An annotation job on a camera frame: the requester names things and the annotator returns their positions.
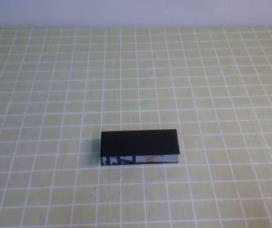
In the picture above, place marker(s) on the green grid tablecloth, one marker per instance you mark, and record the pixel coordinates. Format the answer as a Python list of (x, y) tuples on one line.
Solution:
[(55, 95)]

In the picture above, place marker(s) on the black printed glasses case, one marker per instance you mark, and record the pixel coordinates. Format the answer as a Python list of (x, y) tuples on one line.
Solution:
[(138, 142)]

